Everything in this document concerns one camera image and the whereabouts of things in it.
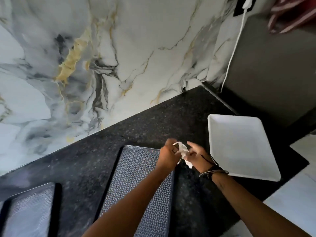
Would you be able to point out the white paper tissue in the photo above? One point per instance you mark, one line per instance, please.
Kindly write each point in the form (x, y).
(183, 151)

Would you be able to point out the person's left hand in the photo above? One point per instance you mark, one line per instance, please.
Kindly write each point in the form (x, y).
(168, 155)

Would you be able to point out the person's right forearm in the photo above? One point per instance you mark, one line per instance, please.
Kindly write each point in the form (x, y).
(251, 207)

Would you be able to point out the dark patterned rectangular tray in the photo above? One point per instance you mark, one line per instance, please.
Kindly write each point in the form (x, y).
(27, 212)
(140, 185)

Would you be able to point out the grey refrigerator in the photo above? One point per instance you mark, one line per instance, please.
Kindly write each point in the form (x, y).
(271, 76)

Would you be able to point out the person's left fingers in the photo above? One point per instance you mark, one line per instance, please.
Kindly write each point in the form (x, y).
(175, 148)

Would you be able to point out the red striped cloth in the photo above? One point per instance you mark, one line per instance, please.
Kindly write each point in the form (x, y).
(291, 14)

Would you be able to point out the black wall socket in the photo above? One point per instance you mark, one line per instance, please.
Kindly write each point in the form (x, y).
(240, 7)

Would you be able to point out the person's right hand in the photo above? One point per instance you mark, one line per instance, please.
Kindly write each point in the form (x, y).
(197, 156)

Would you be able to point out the white rectangular tray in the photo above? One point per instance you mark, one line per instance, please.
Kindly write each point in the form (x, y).
(240, 145)

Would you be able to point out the person's left forearm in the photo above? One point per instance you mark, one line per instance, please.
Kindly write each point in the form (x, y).
(128, 204)

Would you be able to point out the person's right fingers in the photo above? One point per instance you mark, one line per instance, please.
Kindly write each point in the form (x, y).
(193, 150)

